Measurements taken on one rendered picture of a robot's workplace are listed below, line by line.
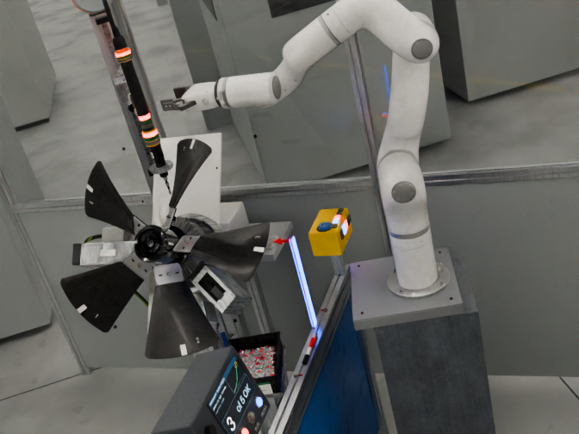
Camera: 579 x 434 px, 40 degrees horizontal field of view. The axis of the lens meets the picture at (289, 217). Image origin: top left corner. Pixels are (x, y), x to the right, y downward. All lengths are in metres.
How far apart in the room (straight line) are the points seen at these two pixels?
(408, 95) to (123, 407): 2.34
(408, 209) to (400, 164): 0.13
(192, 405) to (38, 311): 2.98
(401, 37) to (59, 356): 2.99
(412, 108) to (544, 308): 1.33
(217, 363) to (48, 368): 2.66
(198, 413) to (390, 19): 1.05
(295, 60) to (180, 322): 0.89
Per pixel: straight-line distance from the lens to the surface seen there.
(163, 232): 2.44
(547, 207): 2.96
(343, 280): 2.68
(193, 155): 2.48
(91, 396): 4.07
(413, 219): 2.24
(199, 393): 1.75
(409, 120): 2.13
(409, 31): 2.00
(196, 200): 2.73
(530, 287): 3.15
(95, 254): 2.77
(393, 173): 2.13
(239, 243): 2.40
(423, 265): 2.32
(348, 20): 2.04
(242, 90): 2.10
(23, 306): 4.63
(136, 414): 3.84
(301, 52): 2.06
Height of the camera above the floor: 2.32
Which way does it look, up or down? 27 degrees down
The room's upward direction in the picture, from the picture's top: 15 degrees counter-clockwise
